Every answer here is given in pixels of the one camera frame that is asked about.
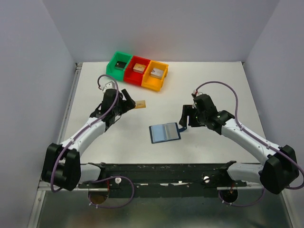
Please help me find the gold credit card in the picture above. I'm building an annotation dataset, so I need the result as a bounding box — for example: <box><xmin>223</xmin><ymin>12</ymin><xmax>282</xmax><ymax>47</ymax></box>
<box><xmin>135</xmin><ymin>100</ymin><xmax>146</xmax><ymax>109</ymax></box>

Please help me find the silver grey credit card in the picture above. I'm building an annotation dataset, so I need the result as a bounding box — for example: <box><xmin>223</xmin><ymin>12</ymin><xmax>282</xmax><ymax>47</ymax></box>
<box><xmin>165</xmin><ymin>123</ymin><xmax>179</xmax><ymax>140</ymax></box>

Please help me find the navy blue card holder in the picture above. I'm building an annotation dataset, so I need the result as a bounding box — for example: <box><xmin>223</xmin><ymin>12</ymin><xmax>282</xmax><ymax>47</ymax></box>
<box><xmin>149</xmin><ymin>123</ymin><xmax>187</xmax><ymax>144</ymax></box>

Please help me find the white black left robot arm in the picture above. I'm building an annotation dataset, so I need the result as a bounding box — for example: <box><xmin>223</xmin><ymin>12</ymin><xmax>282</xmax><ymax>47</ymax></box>
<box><xmin>41</xmin><ymin>88</ymin><xmax>135</xmax><ymax>191</ymax></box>

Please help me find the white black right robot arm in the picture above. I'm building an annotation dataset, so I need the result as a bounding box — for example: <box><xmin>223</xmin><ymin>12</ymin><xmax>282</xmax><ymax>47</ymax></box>
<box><xmin>179</xmin><ymin>94</ymin><xmax>299</xmax><ymax>194</ymax></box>

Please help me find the green plastic bin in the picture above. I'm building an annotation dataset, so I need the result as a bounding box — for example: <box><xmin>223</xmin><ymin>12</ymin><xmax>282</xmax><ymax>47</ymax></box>
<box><xmin>106</xmin><ymin>51</ymin><xmax>133</xmax><ymax>81</ymax></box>

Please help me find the yellow plastic bin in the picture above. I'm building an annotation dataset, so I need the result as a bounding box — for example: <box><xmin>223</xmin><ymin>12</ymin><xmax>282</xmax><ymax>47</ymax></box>
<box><xmin>141</xmin><ymin>60</ymin><xmax>169</xmax><ymax>92</ymax></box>

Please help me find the red plastic bin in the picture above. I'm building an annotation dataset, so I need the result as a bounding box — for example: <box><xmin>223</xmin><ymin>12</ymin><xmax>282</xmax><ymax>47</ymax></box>
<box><xmin>123</xmin><ymin>56</ymin><xmax>151</xmax><ymax>86</ymax></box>

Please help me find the metal block in green bin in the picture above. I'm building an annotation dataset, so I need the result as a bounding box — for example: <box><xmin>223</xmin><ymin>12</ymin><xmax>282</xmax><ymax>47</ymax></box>
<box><xmin>115</xmin><ymin>61</ymin><xmax>126</xmax><ymax>70</ymax></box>

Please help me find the metal block in red bin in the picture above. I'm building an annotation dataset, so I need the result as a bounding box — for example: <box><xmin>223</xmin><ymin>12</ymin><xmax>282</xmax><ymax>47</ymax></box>
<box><xmin>133</xmin><ymin>63</ymin><xmax>146</xmax><ymax>73</ymax></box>

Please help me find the metal block in yellow bin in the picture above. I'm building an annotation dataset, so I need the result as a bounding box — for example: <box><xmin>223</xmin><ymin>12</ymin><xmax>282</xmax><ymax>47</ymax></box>
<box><xmin>150</xmin><ymin>67</ymin><xmax>164</xmax><ymax>79</ymax></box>

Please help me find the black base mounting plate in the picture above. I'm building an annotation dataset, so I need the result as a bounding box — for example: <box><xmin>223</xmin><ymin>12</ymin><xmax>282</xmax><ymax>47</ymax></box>
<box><xmin>48</xmin><ymin>162</ymin><xmax>262</xmax><ymax>199</ymax></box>

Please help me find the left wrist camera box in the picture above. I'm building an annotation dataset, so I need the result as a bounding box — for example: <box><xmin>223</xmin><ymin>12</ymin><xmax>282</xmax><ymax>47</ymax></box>
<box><xmin>100</xmin><ymin>81</ymin><xmax>116</xmax><ymax>93</ymax></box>

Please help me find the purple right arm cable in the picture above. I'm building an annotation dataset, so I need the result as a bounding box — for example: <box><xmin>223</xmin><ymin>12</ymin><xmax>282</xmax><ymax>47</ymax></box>
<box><xmin>193</xmin><ymin>81</ymin><xmax>304</xmax><ymax>207</ymax></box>

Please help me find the aluminium rail frame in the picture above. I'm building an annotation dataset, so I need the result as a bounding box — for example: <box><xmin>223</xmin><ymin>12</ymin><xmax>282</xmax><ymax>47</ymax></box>
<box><xmin>26</xmin><ymin>62</ymin><xmax>84</xmax><ymax>228</ymax></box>

